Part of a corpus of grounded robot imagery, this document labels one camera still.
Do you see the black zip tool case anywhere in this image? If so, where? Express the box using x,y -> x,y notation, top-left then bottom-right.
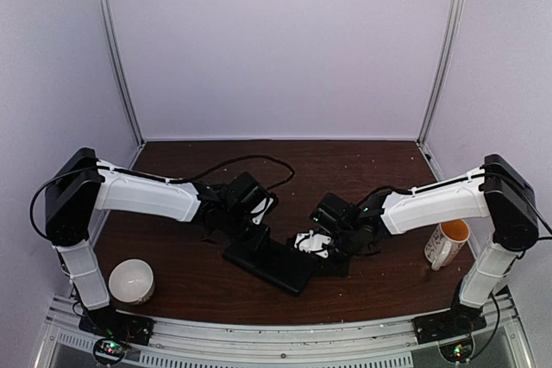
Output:
223,238 -> 318,296

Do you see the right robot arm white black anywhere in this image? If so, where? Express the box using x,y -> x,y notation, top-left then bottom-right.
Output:
293,154 -> 540,335

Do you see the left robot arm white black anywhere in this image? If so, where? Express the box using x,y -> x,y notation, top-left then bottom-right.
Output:
45,147 -> 277,337

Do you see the white mug yellow inside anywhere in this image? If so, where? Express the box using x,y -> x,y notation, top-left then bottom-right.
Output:
423,220 -> 470,271

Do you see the white ceramic bowl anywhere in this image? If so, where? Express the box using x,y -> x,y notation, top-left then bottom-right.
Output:
108,259 -> 155,305

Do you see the right circuit board with leds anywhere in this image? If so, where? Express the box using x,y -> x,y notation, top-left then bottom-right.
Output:
439,338 -> 474,364

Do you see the circuit board with leds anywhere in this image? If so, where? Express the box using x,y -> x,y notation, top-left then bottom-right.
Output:
439,338 -> 474,364
92,338 -> 129,365

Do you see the left circuit board with leds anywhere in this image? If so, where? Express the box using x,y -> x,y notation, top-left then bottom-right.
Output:
92,338 -> 129,365

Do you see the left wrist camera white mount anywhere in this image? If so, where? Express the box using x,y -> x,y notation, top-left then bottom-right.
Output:
250,194 -> 278,225

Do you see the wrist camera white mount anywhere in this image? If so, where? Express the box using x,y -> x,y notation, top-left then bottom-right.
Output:
250,194 -> 278,225
286,230 -> 333,259

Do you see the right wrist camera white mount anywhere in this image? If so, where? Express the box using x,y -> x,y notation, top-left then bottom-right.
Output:
286,230 -> 333,259

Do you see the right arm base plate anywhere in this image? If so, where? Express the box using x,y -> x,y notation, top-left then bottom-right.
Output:
412,298 -> 486,345

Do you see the aluminium front rail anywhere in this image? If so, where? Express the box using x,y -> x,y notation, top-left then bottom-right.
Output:
31,293 -> 536,367

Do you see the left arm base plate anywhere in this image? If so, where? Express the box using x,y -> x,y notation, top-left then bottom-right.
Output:
78,303 -> 154,346

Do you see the right aluminium frame post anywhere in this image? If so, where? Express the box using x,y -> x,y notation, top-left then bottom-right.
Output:
417,0 -> 465,147

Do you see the aluminium frame post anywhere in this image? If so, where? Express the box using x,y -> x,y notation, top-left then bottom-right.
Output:
417,0 -> 465,147
98,0 -> 145,147

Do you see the left aluminium frame post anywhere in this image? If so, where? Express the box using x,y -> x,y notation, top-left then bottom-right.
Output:
98,0 -> 145,147

